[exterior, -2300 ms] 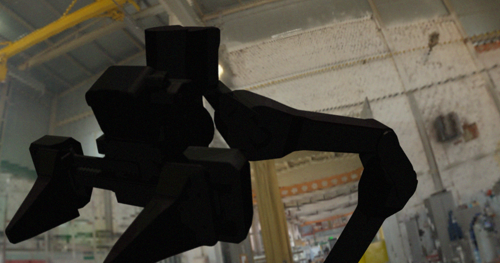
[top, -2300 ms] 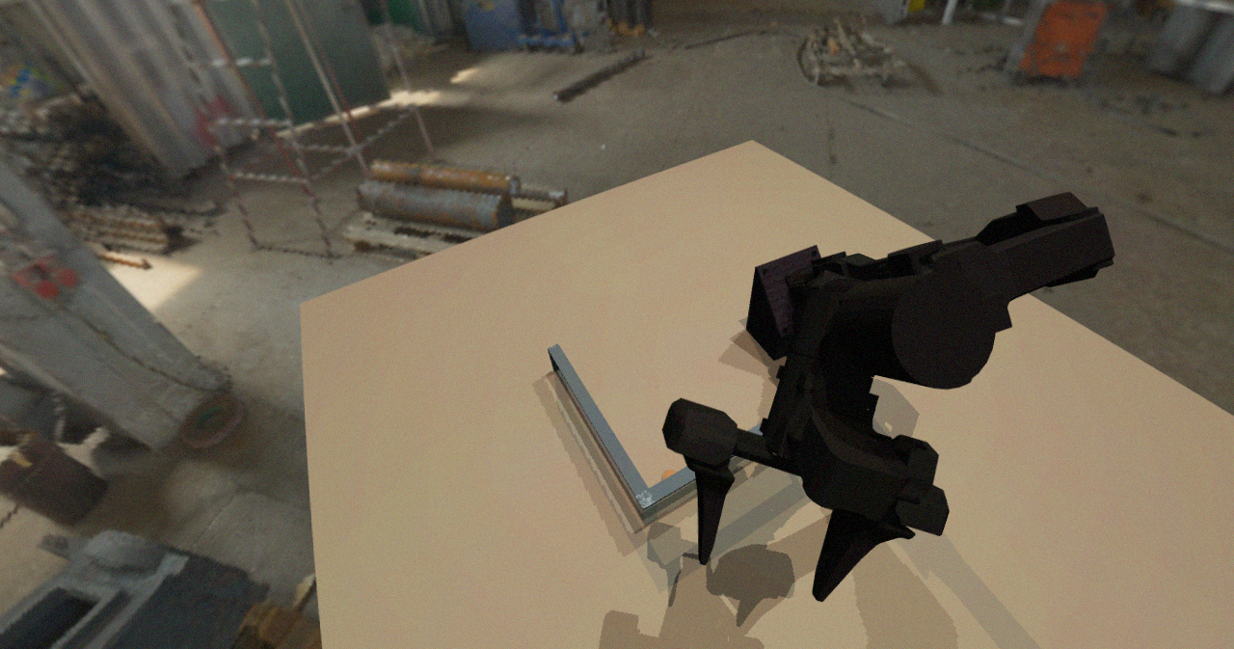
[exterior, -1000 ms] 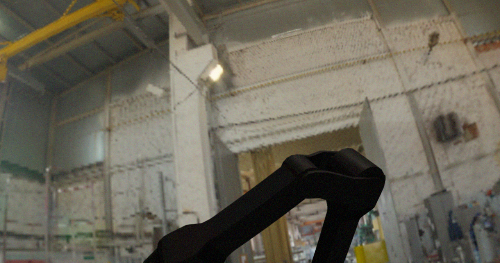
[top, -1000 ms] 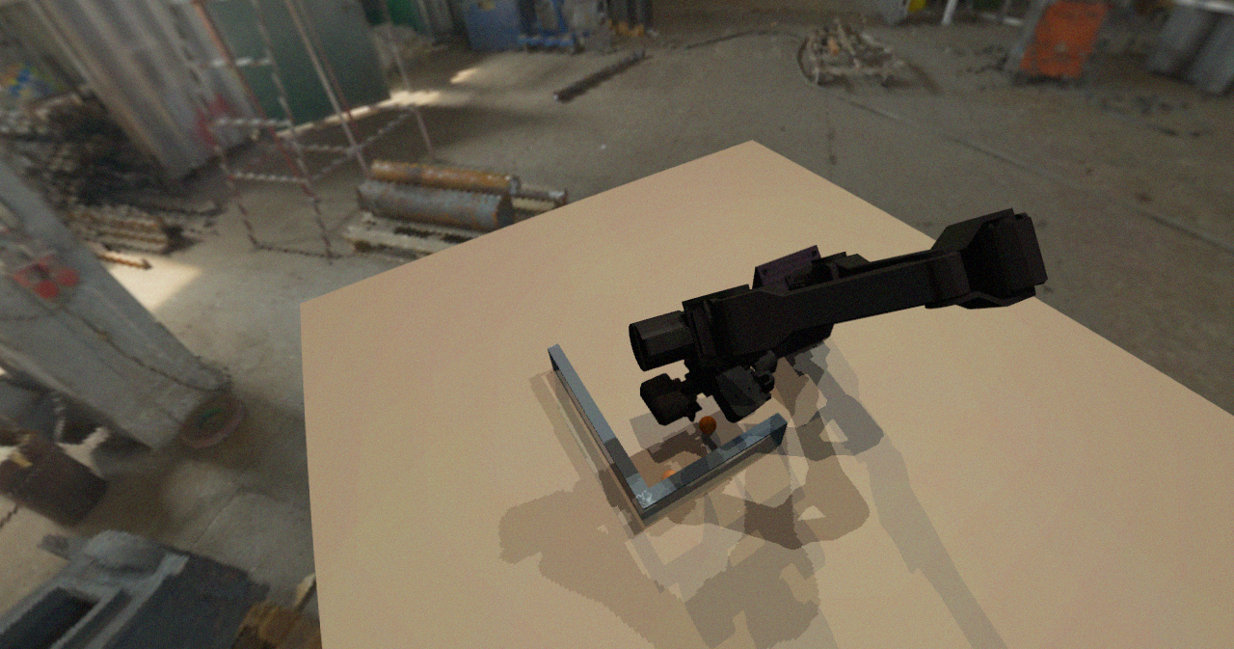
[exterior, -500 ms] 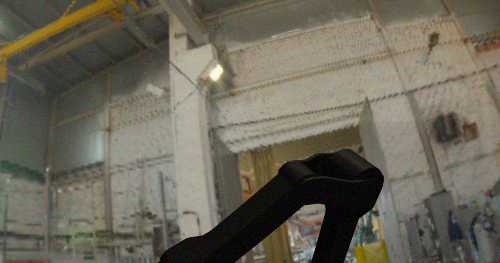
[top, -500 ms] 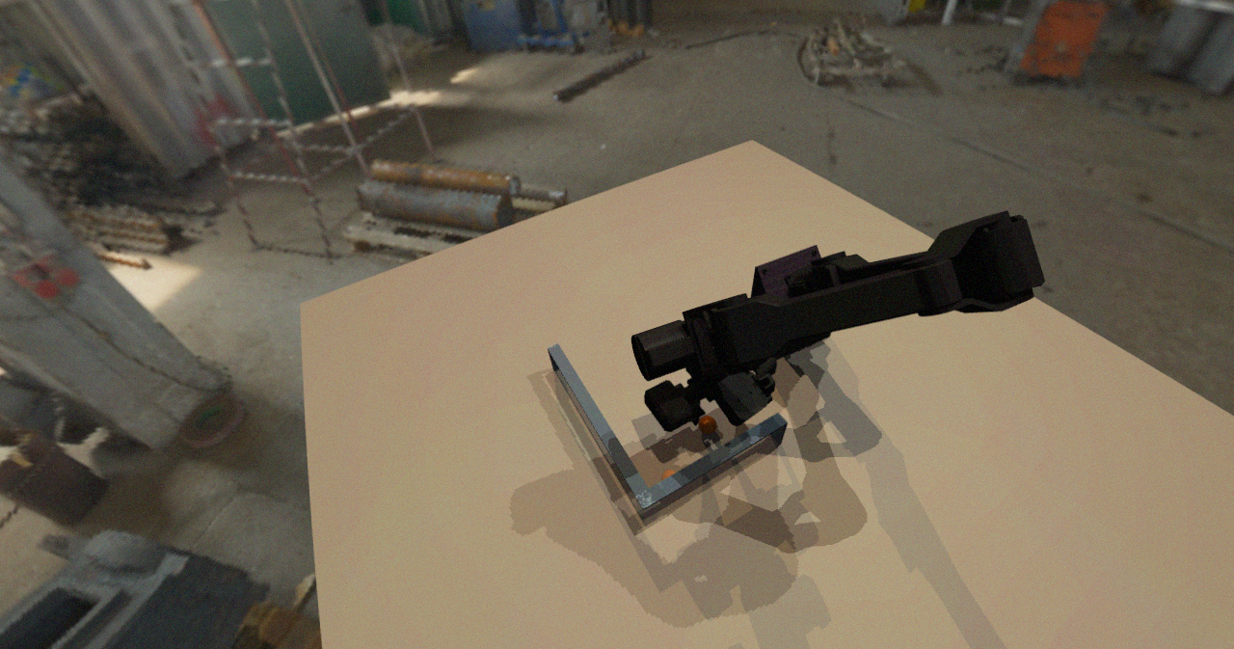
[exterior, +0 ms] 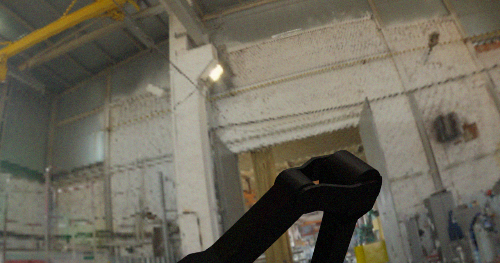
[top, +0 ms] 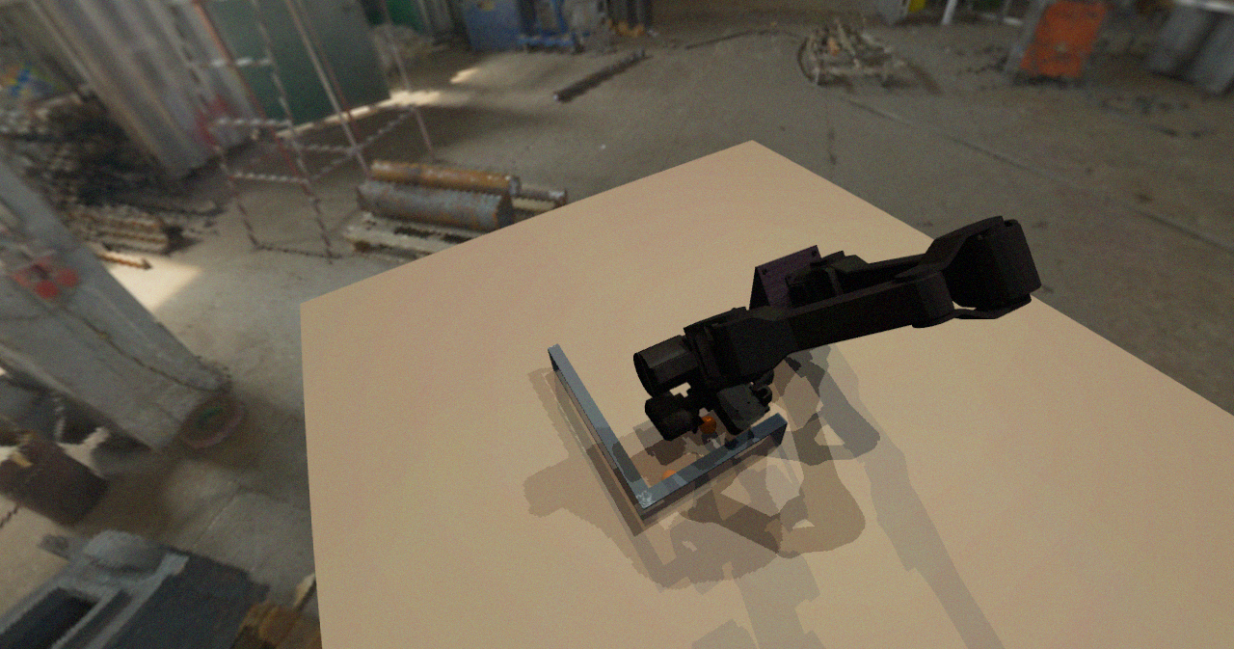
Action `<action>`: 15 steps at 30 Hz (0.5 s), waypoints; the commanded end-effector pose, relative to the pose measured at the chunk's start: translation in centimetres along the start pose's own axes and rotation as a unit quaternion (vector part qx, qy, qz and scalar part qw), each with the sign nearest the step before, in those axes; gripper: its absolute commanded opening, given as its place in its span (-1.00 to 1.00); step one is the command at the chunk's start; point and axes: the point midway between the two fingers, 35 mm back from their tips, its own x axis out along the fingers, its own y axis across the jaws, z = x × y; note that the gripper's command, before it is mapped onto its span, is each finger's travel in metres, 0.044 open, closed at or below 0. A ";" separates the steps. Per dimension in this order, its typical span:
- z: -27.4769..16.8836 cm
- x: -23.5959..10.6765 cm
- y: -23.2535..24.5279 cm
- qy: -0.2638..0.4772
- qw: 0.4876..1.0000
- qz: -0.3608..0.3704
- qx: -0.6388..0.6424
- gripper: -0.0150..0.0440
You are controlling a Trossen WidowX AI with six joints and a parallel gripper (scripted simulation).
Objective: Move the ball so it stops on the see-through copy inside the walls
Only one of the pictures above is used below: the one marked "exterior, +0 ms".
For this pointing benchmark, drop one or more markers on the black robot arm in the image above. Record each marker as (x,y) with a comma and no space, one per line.
(348,188)

